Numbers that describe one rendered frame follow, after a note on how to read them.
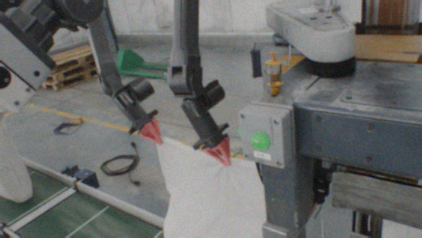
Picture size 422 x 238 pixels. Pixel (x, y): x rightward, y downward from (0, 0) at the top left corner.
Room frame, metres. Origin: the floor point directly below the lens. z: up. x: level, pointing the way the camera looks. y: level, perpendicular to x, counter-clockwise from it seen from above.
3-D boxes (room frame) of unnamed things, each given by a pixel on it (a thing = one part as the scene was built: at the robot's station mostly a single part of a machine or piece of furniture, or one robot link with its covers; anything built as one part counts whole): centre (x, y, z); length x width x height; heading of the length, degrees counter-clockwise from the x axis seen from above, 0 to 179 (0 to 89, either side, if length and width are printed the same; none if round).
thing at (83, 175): (2.00, 1.00, 0.35); 0.30 x 0.15 x 0.15; 51
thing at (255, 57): (1.02, -0.17, 1.25); 0.10 x 0.08 x 0.12; 166
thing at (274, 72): (0.54, -0.11, 1.37); 0.03 x 0.02 x 0.03; 51
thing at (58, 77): (6.06, 2.40, 0.22); 1.21 x 0.84 x 0.14; 141
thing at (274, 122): (0.49, -0.08, 1.29); 0.08 x 0.05 x 0.09; 51
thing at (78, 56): (6.02, 2.41, 0.36); 1.20 x 0.82 x 0.14; 137
